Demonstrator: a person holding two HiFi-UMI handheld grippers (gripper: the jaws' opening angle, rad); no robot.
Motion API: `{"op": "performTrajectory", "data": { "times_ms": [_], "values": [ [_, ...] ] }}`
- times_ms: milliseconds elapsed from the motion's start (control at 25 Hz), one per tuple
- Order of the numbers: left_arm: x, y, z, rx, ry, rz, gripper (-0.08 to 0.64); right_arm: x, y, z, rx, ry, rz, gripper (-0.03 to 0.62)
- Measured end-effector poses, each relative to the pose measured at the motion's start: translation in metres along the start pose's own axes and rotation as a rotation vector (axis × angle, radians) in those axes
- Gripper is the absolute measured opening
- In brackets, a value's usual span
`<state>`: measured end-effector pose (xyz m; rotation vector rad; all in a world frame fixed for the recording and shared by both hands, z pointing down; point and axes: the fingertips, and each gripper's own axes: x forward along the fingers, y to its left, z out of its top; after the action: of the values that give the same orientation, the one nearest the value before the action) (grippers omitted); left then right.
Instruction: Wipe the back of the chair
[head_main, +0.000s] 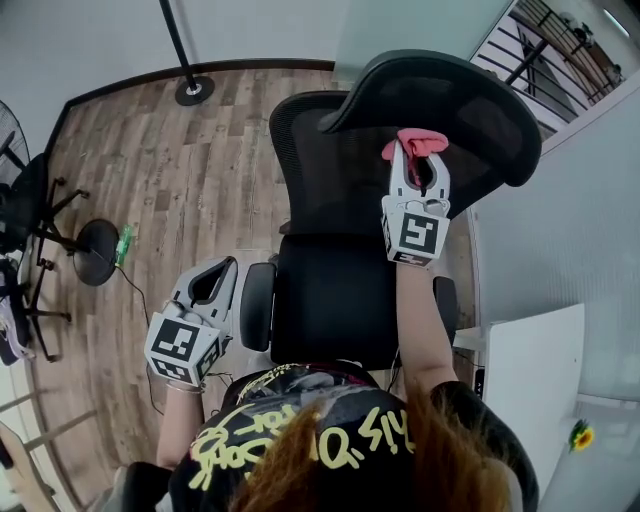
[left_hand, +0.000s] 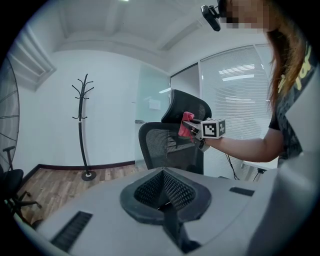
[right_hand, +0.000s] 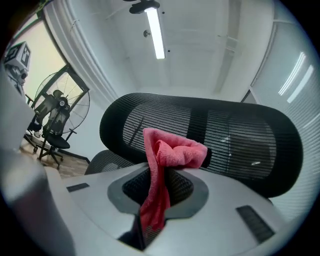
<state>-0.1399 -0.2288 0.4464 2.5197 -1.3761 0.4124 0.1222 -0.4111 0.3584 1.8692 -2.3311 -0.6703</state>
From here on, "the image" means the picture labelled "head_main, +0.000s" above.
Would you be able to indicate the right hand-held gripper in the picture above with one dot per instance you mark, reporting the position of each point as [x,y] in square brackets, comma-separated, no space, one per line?
[415,235]

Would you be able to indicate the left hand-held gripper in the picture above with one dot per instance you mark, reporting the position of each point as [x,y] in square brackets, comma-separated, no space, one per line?
[175,345]

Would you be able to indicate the pink cloth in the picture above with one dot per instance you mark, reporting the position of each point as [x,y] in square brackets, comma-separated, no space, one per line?
[420,142]

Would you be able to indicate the black office chair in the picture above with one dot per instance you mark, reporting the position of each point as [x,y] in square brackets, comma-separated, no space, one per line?
[330,300]

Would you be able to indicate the person's right forearm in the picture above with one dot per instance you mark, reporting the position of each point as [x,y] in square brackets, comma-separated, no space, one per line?
[420,325]

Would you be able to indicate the person's left forearm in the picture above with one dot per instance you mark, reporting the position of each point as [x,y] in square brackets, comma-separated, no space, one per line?
[180,425]

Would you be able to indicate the black floor fan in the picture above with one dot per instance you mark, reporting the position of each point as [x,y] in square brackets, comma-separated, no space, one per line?
[95,252]

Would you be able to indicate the person's black printed shirt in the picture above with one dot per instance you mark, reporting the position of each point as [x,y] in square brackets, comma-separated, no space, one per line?
[320,385]

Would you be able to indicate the frosted glass door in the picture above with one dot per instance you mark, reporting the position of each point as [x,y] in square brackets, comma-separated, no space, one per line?
[400,25]

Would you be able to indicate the black metal railing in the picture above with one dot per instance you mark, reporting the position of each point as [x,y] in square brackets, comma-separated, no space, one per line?
[550,50]

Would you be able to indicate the black swivel chair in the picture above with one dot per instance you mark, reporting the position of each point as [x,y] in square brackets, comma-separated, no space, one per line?
[27,200]
[20,320]

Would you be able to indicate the purple bag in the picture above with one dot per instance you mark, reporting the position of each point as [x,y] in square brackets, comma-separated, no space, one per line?
[7,330]

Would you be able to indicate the white desk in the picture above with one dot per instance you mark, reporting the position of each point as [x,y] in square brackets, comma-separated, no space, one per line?
[530,375]

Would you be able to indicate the black coat rack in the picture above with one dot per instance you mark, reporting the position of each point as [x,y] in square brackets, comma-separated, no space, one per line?
[177,40]

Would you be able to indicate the potted sunflower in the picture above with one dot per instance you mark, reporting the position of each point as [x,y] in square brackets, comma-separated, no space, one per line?
[582,439]

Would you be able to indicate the wooden frame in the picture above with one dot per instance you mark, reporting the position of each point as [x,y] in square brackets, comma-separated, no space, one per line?
[30,450]

